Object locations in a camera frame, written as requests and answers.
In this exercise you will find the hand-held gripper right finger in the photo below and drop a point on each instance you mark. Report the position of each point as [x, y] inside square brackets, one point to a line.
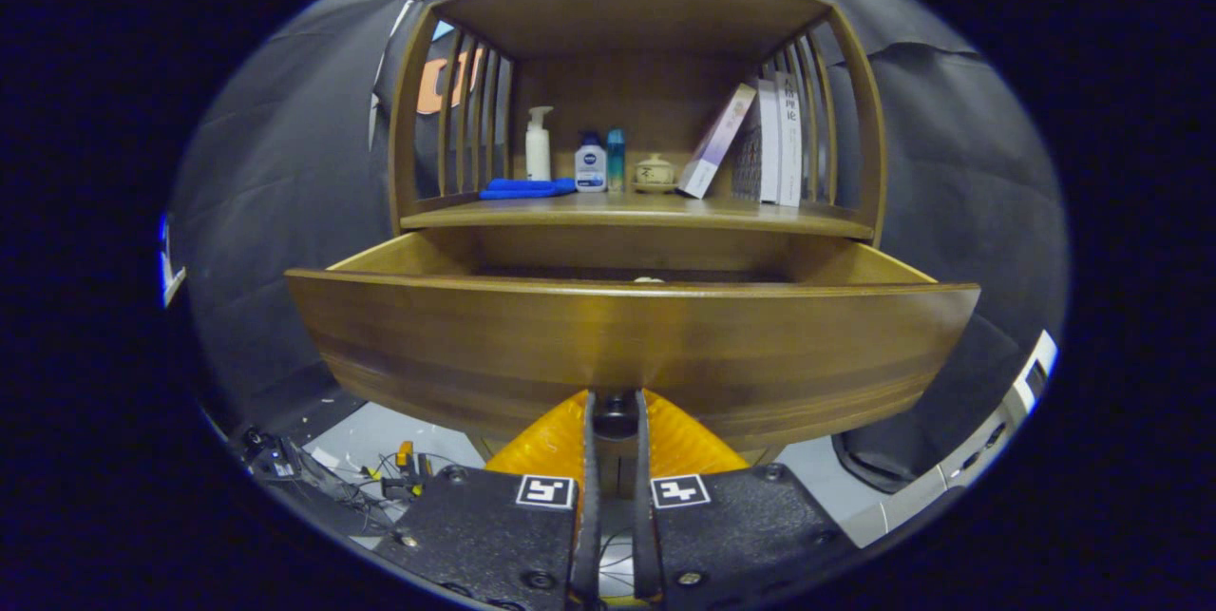
[741, 535]

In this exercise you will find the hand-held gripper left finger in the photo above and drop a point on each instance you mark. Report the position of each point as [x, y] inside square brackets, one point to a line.
[494, 535]

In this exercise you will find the wooden drawer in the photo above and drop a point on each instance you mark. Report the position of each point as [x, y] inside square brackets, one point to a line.
[617, 345]

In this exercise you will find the wooden countertop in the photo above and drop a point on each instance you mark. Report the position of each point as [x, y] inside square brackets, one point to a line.
[665, 213]

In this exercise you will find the wooden cabinet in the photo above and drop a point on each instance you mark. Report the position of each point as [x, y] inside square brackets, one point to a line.
[627, 12]

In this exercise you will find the black floor device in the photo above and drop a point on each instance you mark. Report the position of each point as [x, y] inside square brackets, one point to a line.
[277, 464]

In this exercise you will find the white appliance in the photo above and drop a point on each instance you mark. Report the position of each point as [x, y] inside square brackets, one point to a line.
[997, 430]

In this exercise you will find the blue folded cloth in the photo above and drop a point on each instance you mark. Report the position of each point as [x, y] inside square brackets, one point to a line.
[527, 188]

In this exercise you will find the beige lidded tea bowl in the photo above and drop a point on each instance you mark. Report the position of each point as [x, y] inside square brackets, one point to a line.
[655, 172]

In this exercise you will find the white bottle blue cap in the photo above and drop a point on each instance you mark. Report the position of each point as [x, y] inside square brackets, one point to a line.
[590, 166]

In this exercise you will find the white pump bottle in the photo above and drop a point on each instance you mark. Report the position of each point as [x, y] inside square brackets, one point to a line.
[538, 147]

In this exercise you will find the clear blue bottle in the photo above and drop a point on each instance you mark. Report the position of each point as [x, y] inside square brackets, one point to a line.
[616, 162]

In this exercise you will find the purple book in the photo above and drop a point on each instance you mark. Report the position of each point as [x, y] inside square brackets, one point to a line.
[717, 141]

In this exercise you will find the white book black lettering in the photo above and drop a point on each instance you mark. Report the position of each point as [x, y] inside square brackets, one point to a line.
[789, 141]

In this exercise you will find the wall poster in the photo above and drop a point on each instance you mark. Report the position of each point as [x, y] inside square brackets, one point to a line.
[171, 264]

